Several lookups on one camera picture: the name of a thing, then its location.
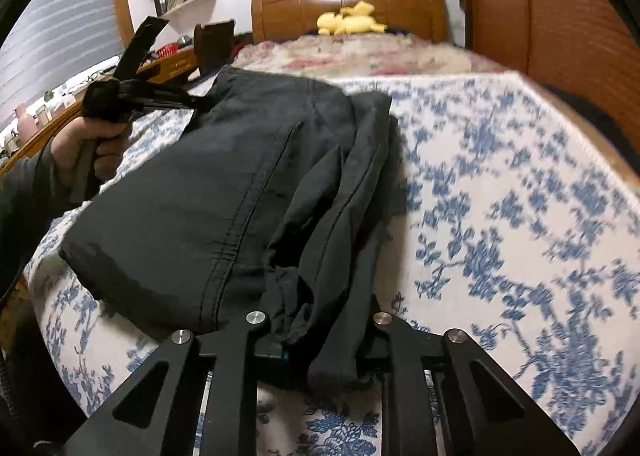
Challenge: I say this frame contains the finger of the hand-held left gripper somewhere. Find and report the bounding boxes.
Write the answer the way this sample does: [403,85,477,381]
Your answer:
[114,17,170,82]
[132,80,217,112]

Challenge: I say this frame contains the wooden louvred wardrobe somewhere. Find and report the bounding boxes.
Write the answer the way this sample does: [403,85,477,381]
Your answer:
[452,0,640,147]

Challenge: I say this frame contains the dark brown chair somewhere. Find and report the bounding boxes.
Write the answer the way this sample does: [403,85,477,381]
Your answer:
[192,20,236,80]

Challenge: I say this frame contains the yellow plush toy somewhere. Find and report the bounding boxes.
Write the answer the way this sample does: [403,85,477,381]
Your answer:
[317,0,389,36]

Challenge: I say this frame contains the wooden desk with cabinets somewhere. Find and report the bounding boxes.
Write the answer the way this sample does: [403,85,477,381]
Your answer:
[0,46,201,171]

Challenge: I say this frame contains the wooden bed headboard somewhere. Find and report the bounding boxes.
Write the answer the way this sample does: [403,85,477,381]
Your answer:
[250,0,448,45]

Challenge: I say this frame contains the black jacket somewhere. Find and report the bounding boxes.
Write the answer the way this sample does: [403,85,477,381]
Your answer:
[59,64,401,394]

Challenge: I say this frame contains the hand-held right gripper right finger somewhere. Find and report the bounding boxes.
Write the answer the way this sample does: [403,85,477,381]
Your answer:
[360,308,581,456]

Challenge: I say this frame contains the red floral blanket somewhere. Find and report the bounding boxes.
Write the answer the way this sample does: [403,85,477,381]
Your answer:
[232,32,506,81]

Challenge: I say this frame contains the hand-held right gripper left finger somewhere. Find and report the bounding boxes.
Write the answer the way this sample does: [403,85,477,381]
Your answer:
[62,311,291,456]

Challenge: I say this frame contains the person's left forearm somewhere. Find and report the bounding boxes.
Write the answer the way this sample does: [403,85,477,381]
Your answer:
[0,141,71,301]

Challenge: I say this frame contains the pink bottle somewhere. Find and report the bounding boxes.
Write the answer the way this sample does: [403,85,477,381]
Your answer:
[15,106,36,137]

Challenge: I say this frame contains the person's left hand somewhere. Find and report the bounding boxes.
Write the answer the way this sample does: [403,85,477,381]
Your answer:
[51,115,133,185]

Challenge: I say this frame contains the grey striped window blind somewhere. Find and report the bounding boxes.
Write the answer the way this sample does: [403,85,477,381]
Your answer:
[0,0,126,131]

